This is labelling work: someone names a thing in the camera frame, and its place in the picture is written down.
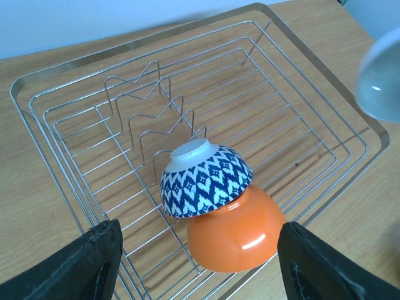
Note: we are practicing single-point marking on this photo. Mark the blue patterned bowl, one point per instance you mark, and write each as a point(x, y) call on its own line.
point(202, 177)

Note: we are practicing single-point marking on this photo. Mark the red patterned bowl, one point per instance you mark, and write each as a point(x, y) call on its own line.
point(377, 83)

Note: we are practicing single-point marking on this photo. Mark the wire dish rack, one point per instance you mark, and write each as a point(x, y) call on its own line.
point(106, 122)

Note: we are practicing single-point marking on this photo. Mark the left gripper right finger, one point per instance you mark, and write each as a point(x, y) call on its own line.
point(312, 269)

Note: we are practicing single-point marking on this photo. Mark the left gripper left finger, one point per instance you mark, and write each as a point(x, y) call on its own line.
point(86, 268)

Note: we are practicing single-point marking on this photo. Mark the white bowl orange outside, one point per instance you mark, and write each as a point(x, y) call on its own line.
point(238, 236)

